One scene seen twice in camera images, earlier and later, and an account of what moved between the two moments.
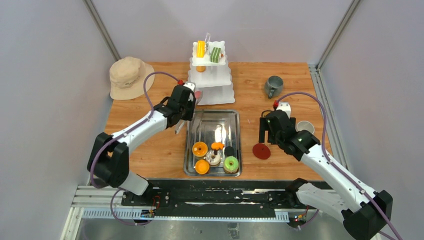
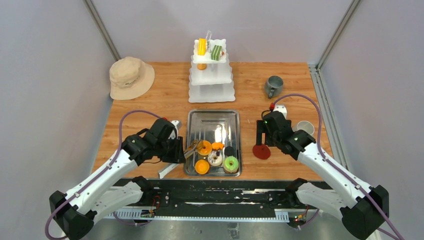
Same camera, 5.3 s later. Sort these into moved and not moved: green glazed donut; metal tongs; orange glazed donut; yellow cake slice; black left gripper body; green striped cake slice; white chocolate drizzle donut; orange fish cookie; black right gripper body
Moved: black left gripper body; orange glazed donut; metal tongs
Not moved: black right gripper body; yellow cake slice; orange fish cookie; green glazed donut; white chocolate drizzle donut; green striped cake slice
